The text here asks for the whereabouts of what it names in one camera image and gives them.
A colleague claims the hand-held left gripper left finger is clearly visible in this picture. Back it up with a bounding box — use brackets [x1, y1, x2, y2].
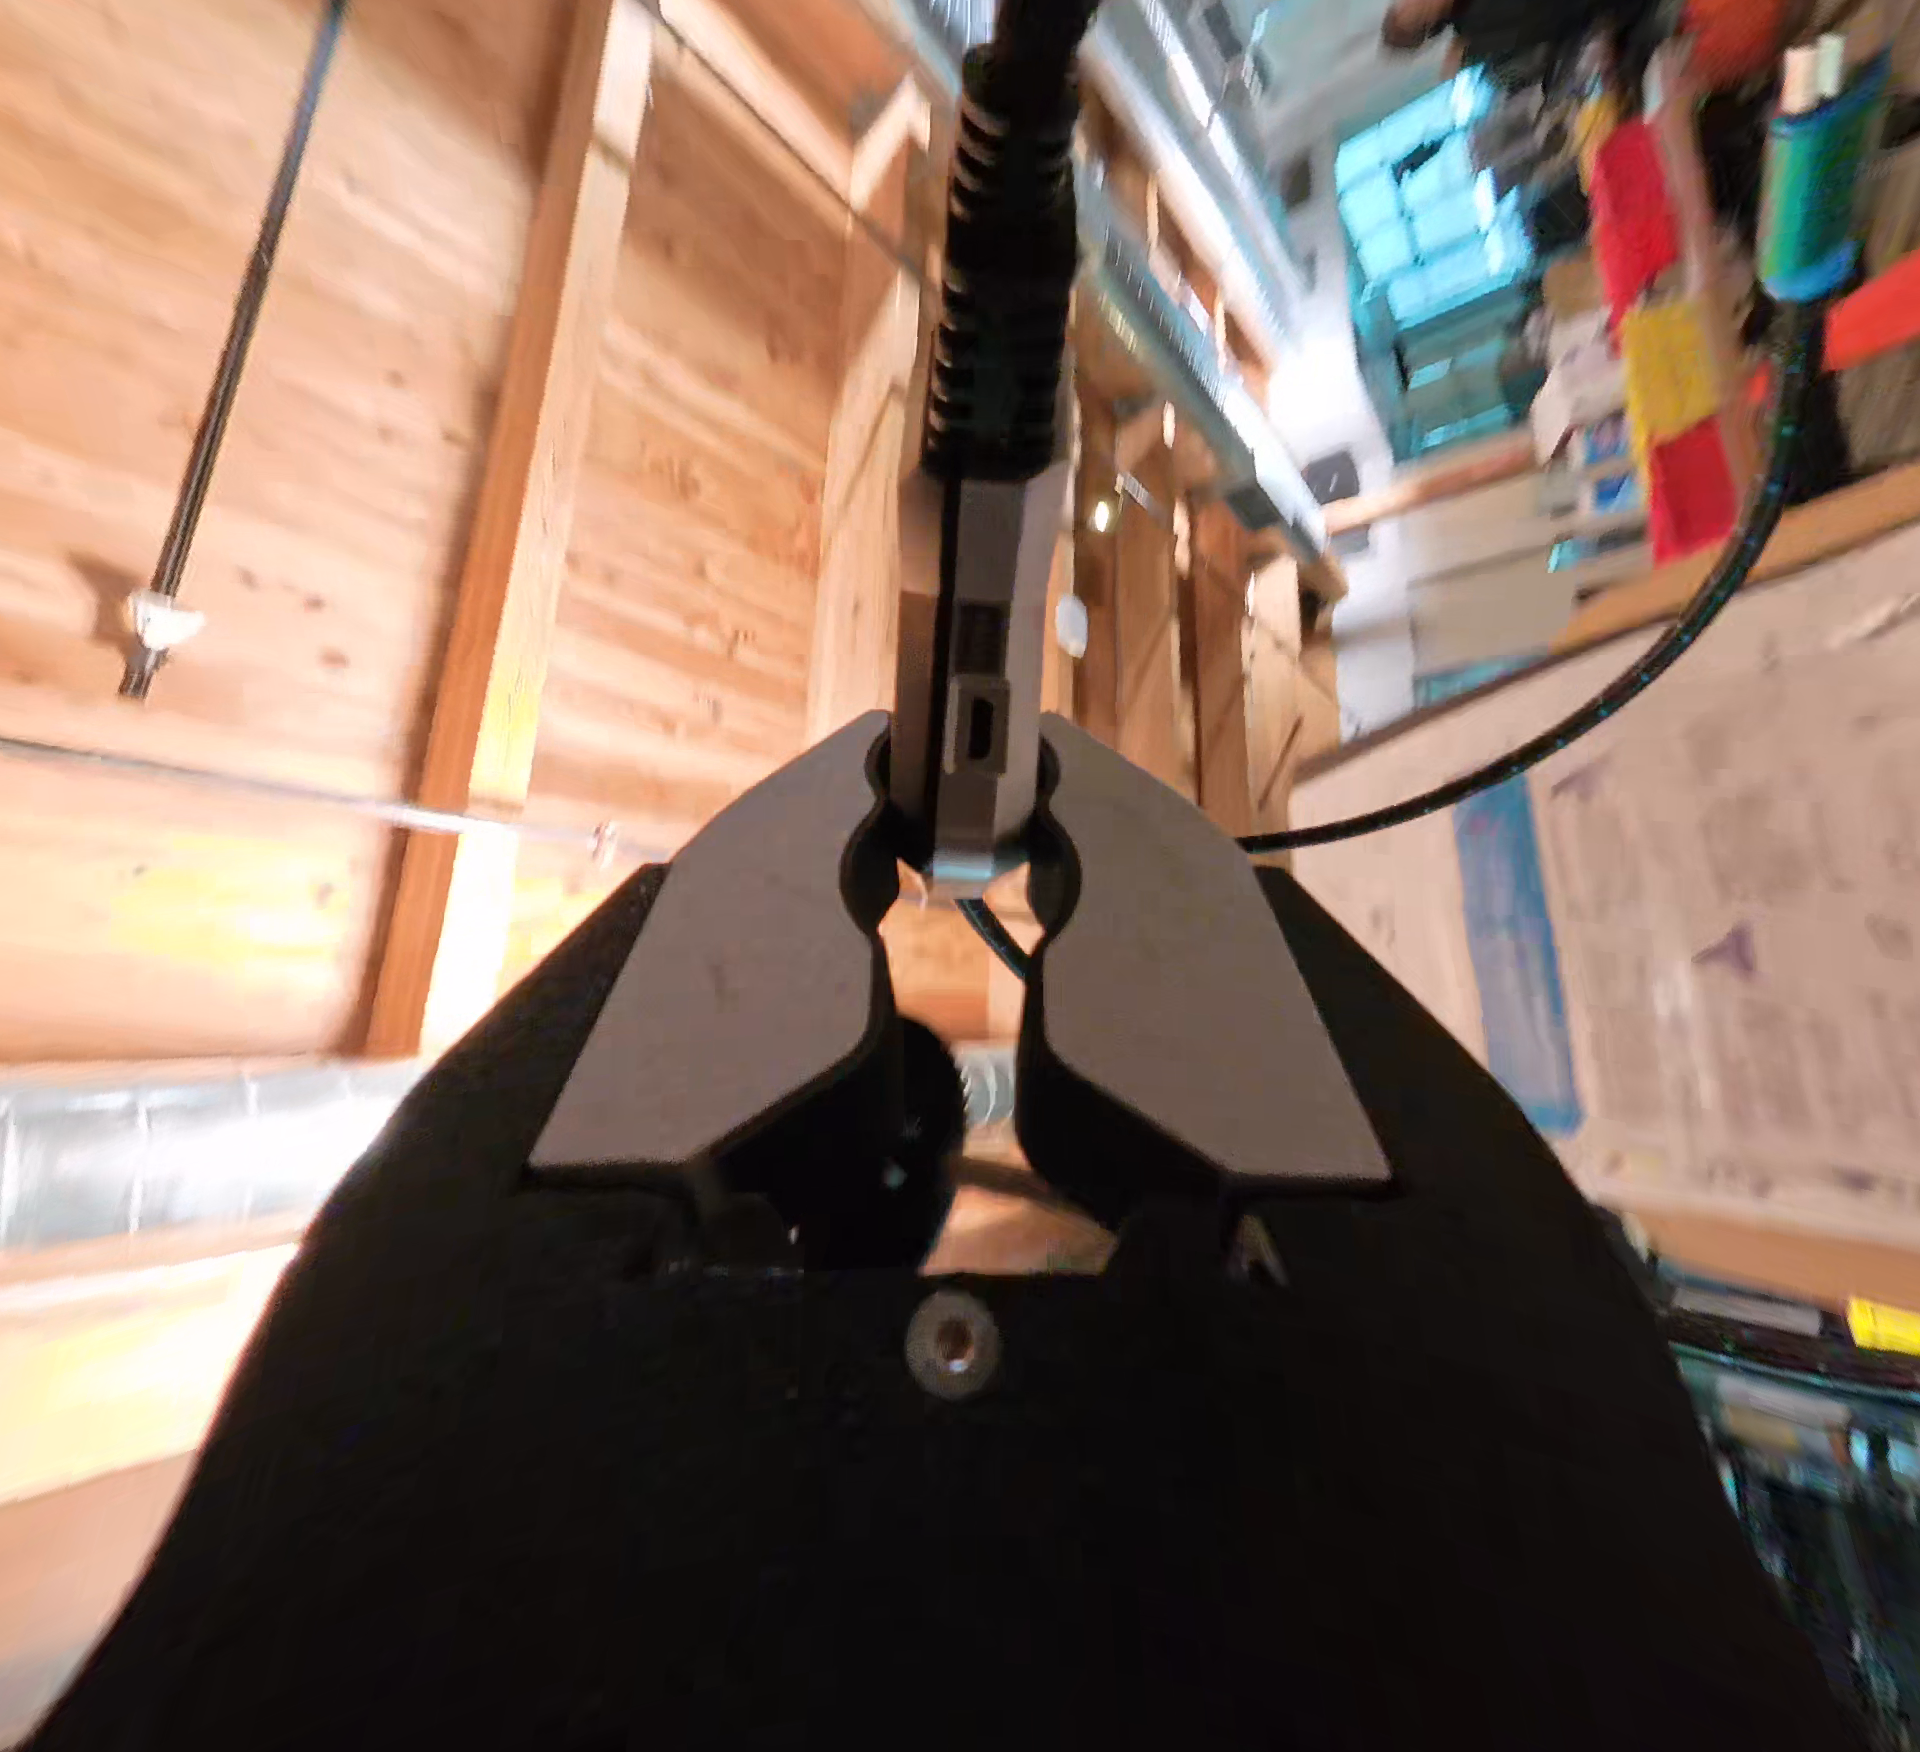
[524, 709, 906, 1184]

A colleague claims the printed instruction sheet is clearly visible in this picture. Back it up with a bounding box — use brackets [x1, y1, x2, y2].
[1291, 551, 1920, 1230]

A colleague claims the stack of colourful bins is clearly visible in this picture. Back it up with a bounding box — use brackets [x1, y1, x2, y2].
[1560, 0, 1920, 570]

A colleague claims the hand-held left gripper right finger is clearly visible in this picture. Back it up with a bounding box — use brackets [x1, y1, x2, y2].
[1015, 709, 1398, 1195]

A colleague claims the black hub cable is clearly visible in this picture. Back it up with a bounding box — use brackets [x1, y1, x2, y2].
[917, 0, 1209, 485]

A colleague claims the black ceiling pipe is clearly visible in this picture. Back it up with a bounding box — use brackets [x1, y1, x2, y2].
[115, 0, 383, 708]

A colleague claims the large window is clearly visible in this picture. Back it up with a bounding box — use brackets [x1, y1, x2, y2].
[1332, 67, 1550, 463]

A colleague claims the wooden document stand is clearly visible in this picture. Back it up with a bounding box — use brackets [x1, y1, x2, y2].
[1289, 458, 1920, 1319]

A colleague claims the square adapter hub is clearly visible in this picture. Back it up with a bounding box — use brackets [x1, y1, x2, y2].
[888, 461, 1080, 901]

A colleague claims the black braided green-plug cable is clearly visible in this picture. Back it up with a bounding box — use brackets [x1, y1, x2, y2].
[1235, 34, 1895, 858]

